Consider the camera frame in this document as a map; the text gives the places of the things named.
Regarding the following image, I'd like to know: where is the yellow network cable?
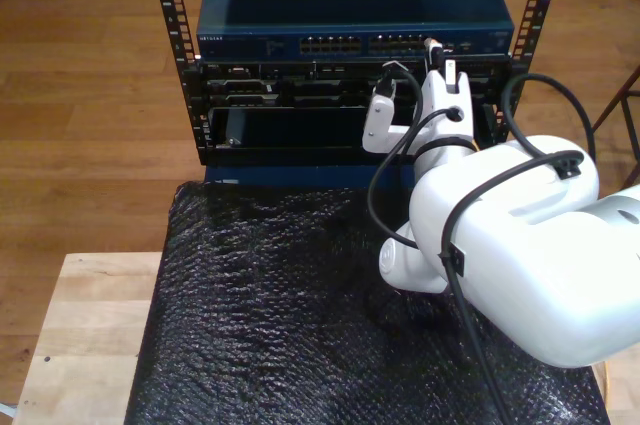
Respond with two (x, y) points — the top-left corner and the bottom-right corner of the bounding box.
(424, 36), (612, 399)

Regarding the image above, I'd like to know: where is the black rack server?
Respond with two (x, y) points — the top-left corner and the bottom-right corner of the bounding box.
(198, 59), (510, 109)

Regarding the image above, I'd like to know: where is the black rack drawer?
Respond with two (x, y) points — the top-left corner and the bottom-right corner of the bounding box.
(202, 104), (501, 166)

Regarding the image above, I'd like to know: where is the blue base box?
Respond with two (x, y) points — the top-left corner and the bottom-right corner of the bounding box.
(202, 163), (419, 192)

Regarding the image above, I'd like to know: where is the black bubble wrap mat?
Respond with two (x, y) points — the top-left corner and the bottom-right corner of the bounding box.
(123, 180), (612, 425)

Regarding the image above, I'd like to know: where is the black gripper plug cable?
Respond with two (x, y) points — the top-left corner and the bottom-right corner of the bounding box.
(394, 104), (464, 156)

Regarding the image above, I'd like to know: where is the black camera cable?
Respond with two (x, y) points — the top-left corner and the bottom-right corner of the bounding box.
(367, 59), (597, 425)

